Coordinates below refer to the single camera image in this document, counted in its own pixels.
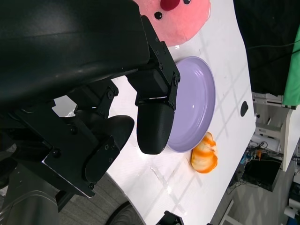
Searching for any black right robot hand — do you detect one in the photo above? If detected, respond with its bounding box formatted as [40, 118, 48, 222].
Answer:
[156, 210, 184, 225]

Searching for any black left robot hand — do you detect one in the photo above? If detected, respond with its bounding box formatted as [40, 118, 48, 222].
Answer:
[0, 0, 181, 198]

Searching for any pink plush doll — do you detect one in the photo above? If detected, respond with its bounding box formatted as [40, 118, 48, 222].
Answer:
[135, 0, 211, 47]

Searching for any purple plastic plate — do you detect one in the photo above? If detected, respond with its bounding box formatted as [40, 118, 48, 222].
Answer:
[165, 56, 216, 154]

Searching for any dark round stand base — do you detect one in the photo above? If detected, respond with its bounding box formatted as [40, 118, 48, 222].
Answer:
[106, 201, 147, 225]

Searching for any orange striped bread toy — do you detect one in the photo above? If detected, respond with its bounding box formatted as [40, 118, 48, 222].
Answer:
[191, 131, 218, 174]

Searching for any black equipment box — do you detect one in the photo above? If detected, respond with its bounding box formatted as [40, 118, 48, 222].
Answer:
[243, 158, 282, 192]

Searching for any grey robot body housing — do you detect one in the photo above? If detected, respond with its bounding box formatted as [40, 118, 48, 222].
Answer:
[0, 161, 71, 225]

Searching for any white metal rack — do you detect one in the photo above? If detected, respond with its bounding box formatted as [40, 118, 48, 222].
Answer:
[252, 92, 300, 172]

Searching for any green cloth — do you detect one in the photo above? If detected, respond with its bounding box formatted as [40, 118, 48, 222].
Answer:
[282, 39, 300, 109]

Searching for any black backdrop curtain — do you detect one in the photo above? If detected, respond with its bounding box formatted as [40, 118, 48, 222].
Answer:
[233, 0, 300, 97]

